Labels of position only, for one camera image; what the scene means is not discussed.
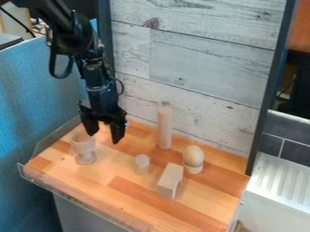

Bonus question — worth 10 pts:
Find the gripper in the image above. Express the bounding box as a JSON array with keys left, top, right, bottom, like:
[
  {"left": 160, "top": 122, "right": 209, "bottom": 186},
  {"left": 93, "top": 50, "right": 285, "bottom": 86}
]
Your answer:
[{"left": 77, "top": 81, "right": 129, "bottom": 145}]

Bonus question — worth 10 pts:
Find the wooden cup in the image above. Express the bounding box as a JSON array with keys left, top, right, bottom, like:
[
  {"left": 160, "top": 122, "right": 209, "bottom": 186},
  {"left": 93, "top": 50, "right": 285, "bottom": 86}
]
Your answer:
[{"left": 69, "top": 130, "right": 99, "bottom": 166}]

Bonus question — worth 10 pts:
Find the short wooden cylinder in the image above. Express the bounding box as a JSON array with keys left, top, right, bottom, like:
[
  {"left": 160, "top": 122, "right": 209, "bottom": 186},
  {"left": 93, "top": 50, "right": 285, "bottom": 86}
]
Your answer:
[{"left": 132, "top": 153, "right": 151, "bottom": 176}]

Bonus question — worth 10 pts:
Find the tall wooden cylinder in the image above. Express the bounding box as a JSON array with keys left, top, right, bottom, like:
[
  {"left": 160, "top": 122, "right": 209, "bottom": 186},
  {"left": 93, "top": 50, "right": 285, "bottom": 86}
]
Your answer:
[{"left": 156, "top": 106, "right": 176, "bottom": 150}]

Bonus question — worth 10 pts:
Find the wooden arch block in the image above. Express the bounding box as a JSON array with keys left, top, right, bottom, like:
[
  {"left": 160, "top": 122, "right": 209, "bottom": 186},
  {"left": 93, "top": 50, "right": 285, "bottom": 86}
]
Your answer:
[{"left": 155, "top": 162, "right": 186, "bottom": 201}]

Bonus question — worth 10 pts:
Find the wooden egg in holder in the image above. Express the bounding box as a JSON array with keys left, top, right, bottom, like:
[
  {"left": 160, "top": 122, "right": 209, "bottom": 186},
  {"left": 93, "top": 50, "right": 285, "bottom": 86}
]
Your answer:
[{"left": 181, "top": 144, "right": 207, "bottom": 175}]

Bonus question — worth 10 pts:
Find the white toy sink unit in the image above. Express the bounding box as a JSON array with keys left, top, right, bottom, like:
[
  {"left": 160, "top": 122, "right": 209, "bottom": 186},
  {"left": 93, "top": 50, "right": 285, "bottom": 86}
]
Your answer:
[{"left": 237, "top": 151, "right": 310, "bottom": 232}]

